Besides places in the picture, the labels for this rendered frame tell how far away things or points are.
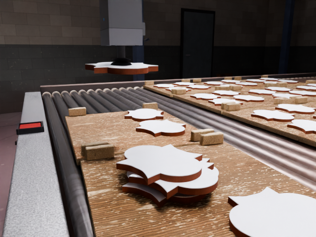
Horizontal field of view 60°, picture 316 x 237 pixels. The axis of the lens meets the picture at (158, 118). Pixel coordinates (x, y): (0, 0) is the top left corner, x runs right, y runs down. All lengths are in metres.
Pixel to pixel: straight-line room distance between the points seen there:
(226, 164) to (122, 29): 0.33
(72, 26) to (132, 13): 5.44
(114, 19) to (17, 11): 5.32
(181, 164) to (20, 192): 0.29
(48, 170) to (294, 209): 0.46
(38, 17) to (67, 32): 0.58
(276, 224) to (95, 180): 0.29
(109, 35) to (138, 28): 0.06
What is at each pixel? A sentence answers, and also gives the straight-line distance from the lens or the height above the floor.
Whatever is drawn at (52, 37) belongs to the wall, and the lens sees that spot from 5.86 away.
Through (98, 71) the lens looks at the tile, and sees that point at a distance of 0.51.
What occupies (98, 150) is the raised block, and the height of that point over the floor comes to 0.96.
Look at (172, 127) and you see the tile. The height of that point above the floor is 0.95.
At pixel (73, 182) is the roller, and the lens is 0.54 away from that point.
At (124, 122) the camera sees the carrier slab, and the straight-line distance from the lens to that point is 0.87.
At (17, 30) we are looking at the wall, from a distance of 5.78.
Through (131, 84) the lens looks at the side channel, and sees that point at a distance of 1.82.
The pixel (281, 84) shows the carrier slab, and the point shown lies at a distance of 1.83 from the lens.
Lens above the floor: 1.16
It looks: 14 degrees down
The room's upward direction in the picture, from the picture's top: straight up
